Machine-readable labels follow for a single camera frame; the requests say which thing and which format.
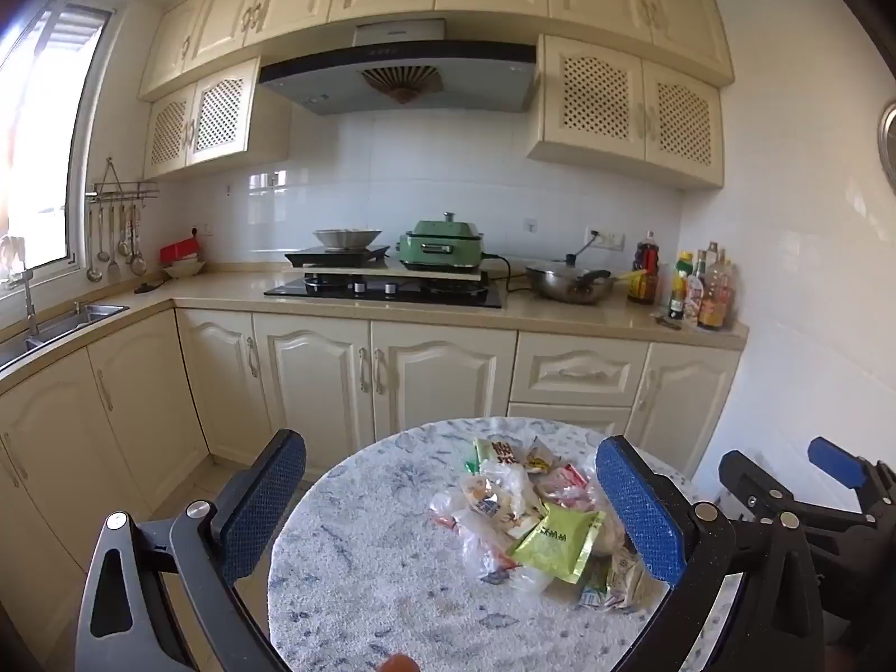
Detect green snack packet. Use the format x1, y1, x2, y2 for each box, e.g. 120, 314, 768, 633
508, 502, 604, 584

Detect clear plastic bag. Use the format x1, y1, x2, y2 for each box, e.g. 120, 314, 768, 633
428, 460, 547, 586

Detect lower cream kitchen cabinets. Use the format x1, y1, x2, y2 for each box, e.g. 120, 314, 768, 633
2, 300, 746, 659

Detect round table floral tablecloth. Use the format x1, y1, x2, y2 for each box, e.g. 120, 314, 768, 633
265, 416, 744, 672

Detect cluster of condiment bottles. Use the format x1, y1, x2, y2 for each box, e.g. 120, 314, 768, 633
667, 241, 736, 332

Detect steel sink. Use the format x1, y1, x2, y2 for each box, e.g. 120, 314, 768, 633
0, 304, 128, 370

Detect dark soy sauce bottle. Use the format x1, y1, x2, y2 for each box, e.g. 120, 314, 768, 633
627, 231, 659, 305

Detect red container on bowl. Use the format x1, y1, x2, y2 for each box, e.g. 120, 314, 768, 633
160, 237, 200, 264

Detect steel wok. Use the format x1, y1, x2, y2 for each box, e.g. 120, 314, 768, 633
525, 263, 615, 305

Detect hanging utensil rack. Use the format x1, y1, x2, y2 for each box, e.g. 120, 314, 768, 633
83, 156, 160, 284

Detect black gas stove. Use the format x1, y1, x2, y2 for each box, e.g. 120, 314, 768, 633
266, 273, 501, 308

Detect green electric cooker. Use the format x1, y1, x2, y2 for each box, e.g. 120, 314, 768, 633
396, 212, 483, 272

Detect upper left lattice cabinet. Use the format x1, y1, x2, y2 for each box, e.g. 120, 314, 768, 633
143, 58, 260, 179

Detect lattice cabinet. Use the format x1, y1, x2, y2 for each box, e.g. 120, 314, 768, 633
143, 58, 260, 179
529, 35, 725, 190

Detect upper right lattice cabinet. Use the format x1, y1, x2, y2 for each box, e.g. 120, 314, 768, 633
529, 35, 725, 190

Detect top row cream cabinets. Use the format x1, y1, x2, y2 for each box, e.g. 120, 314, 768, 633
138, 0, 735, 102

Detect window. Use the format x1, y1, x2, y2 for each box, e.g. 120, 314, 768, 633
2, 3, 111, 281

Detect range hood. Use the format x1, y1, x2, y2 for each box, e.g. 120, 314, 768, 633
258, 38, 538, 115

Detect wall power socket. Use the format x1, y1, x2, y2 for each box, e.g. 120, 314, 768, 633
586, 227, 626, 252

